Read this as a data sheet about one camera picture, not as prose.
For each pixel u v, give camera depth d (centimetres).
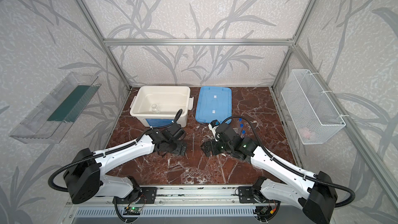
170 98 104
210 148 66
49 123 64
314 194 39
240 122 98
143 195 73
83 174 41
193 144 91
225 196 76
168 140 62
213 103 111
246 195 74
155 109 101
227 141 56
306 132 72
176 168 82
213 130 69
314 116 61
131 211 72
